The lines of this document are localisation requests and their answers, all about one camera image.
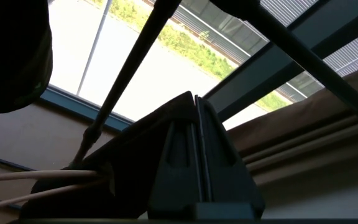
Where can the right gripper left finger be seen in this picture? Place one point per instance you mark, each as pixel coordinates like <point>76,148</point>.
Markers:
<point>176,183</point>

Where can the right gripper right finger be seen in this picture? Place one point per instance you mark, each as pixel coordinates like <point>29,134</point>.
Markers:
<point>232,183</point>

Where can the black garment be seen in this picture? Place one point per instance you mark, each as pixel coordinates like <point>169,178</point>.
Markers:
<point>129,161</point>
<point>11,56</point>

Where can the pink clothes hanger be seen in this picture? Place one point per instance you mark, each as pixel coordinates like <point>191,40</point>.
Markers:
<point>42,175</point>

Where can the black clothes rack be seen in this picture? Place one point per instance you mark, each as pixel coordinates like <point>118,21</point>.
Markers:
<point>135,56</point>

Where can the brown curtain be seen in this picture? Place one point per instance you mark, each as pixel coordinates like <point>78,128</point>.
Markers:
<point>306,130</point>

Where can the window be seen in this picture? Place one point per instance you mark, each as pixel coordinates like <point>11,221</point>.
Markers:
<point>166,71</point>

